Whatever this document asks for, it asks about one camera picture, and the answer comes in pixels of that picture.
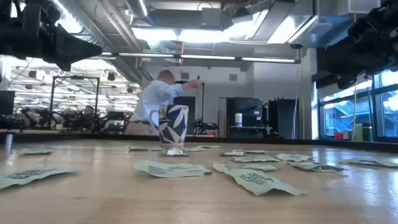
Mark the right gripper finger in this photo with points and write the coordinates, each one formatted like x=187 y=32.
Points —
x=347 y=81
x=348 y=60

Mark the silvery sweetener packet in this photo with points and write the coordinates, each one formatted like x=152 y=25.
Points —
x=175 y=152

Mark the person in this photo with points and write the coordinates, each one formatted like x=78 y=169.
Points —
x=88 y=113
x=152 y=99

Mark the small white box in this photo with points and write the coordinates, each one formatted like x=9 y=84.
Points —
x=345 y=134

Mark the light green cup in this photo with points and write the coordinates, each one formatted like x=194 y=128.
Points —
x=358 y=133

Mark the small red box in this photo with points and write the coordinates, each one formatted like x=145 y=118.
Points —
x=338 y=136

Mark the black background robot arms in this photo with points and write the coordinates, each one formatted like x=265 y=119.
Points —
x=37 y=116

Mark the black computer monitor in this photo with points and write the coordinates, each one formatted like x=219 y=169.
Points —
x=7 y=102

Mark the black tall panel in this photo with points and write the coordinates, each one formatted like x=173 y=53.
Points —
x=284 y=118

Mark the black cabinet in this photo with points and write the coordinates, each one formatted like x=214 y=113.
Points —
x=248 y=109

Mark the white wipes canister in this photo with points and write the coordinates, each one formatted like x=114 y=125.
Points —
x=238 y=119

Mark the blue white leaf mug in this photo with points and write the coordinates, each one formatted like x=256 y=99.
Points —
x=174 y=124

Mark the long ceiling light bar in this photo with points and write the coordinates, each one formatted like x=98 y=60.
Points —
x=205 y=57

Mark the grey ceiling box unit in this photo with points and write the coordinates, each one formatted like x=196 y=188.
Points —
x=211 y=17

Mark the small black background robot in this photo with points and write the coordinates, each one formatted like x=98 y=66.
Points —
x=202 y=126

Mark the black metal frame rig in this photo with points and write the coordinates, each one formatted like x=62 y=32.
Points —
x=203 y=105
x=74 y=77

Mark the silver ventilation duct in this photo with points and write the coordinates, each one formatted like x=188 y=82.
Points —
x=93 y=28

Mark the black aluminium table frame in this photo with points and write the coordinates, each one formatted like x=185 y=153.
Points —
x=93 y=137

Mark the silver metal post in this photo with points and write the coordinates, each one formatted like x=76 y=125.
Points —
x=8 y=141

